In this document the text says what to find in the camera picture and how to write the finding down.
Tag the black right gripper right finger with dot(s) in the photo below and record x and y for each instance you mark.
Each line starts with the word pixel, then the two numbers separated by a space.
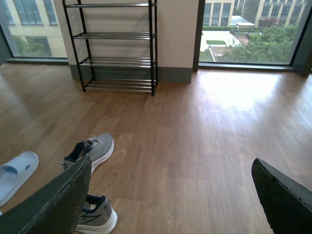
pixel 286 203

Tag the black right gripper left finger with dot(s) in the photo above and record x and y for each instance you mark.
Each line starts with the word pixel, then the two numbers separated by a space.
pixel 53 209

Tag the grey sneaker white sole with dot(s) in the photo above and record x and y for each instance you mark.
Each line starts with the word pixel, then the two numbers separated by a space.
pixel 99 149
pixel 97 216

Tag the light blue slipper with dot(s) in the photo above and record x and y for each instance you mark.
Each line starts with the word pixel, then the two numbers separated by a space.
pixel 15 173

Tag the black metal shoe rack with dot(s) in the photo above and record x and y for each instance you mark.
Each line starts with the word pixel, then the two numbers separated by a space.
pixel 114 44

